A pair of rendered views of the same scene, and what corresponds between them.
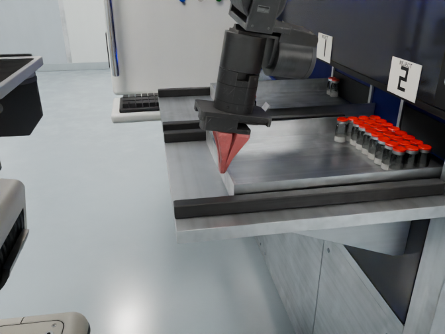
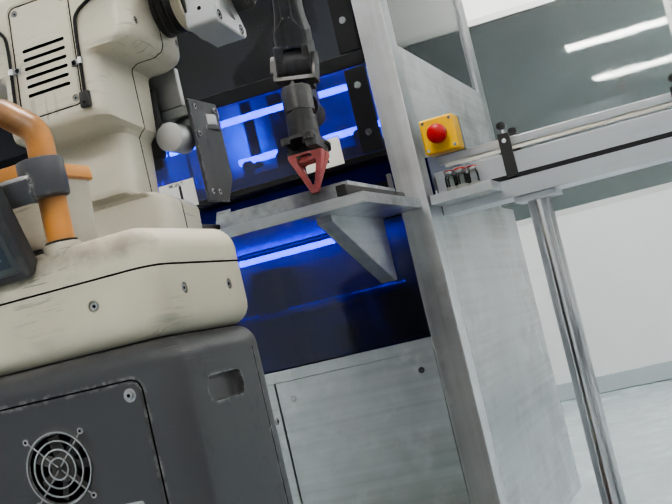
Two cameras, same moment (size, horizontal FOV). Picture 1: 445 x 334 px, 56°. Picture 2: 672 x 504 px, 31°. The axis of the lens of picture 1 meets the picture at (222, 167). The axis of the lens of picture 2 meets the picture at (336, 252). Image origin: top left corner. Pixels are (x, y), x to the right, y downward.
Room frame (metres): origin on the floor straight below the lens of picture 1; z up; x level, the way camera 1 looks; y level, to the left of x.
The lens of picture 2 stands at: (-0.47, 1.96, 0.64)
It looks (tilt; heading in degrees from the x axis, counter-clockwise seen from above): 4 degrees up; 298
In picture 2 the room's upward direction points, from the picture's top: 13 degrees counter-clockwise
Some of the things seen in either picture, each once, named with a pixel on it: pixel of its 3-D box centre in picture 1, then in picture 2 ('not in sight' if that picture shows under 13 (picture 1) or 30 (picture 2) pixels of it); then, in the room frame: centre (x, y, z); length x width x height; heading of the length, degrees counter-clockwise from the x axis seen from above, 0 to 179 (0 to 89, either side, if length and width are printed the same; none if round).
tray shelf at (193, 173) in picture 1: (277, 134); (235, 244); (0.84, -0.12, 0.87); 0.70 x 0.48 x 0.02; 10
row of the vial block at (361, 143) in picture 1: (372, 144); not in sight; (0.69, -0.27, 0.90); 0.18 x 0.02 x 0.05; 11
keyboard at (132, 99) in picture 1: (183, 99); not in sight; (1.30, 0.12, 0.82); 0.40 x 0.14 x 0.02; 102
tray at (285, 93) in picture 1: (285, 99); not in sight; (1.02, -0.16, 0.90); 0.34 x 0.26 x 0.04; 100
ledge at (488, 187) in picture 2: not in sight; (468, 193); (0.45, -0.42, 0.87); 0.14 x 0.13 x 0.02; 100
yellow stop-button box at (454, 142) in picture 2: not in sight; (442, 135); (0.46, -0.37, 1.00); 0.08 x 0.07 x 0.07; 100
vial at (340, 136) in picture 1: (341, 130); not in sight; (0.77, -0.23, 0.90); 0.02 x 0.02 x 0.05
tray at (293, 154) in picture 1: (313, 152); (312, 210); (0.67, -0.16, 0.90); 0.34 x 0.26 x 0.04; 101
